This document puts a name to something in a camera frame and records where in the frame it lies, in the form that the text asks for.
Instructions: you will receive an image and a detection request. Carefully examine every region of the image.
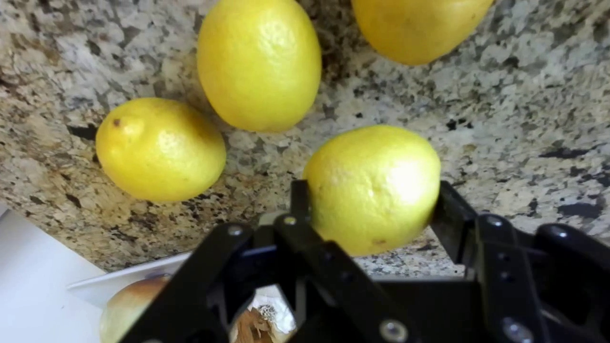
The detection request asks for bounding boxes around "yellow lemon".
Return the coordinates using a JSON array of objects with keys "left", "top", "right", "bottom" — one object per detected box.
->
[
  {"left": 348, "top": 0, "right": 495, "bottom": 67},
  {"left": 93, "top": 95, "right": 228, "bottom": 206},
  {"left": 302, "top": 124, "right": 444, "bottom": 259},
  {"left": 194, "top": 0, "right": 323, "bottom": 136}
]

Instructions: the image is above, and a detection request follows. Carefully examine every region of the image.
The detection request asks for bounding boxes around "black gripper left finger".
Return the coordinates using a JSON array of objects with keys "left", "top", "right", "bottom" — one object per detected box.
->
[{"left": 118, "top": 179, "right": 411, "bottom": 343}]

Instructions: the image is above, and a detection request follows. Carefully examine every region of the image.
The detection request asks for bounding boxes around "white mushroom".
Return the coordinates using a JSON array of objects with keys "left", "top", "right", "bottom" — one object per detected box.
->
[{"left": 228, "top": 284, "right": 299, "bottom": 343}]

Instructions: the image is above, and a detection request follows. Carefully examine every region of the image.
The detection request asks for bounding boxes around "white rectangular plate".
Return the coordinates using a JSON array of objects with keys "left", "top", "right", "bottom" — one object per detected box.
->
[{"left": 64, "top": 250, "right": 301, "bottom": 343}]

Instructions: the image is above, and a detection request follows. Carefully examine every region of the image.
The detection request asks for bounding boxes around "yellow onion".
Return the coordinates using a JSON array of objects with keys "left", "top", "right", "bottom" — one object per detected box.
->
[{"left": 97, "top": 275, "right": 169, "bottom": 343}]

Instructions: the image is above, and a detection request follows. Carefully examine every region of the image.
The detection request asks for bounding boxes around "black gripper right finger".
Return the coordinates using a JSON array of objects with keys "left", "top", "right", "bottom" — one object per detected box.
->
[{"left": 428, "top": 179, "right": 610, "bottom": 343}]

